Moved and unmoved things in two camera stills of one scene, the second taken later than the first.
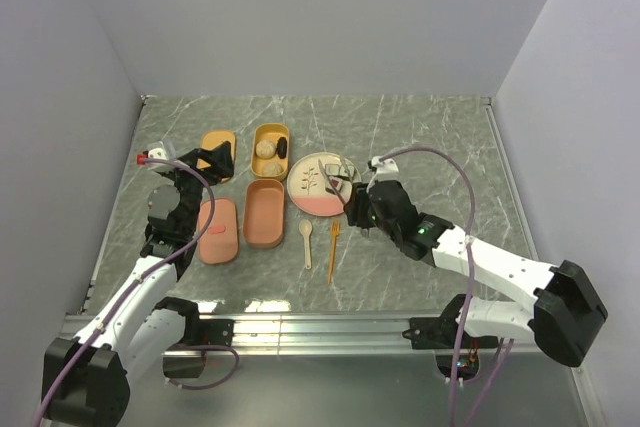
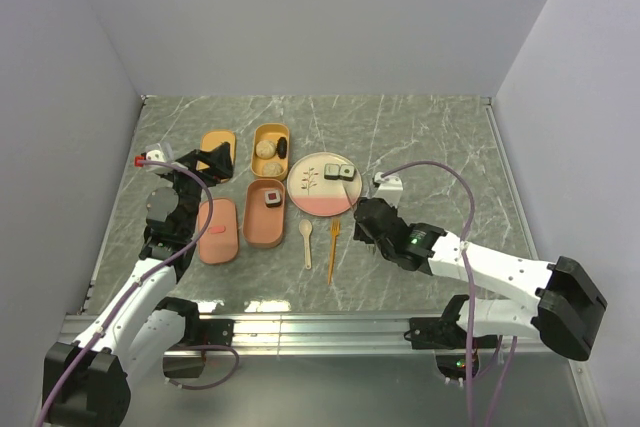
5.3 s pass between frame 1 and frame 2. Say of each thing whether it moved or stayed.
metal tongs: moved
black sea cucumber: stayed
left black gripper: stayed
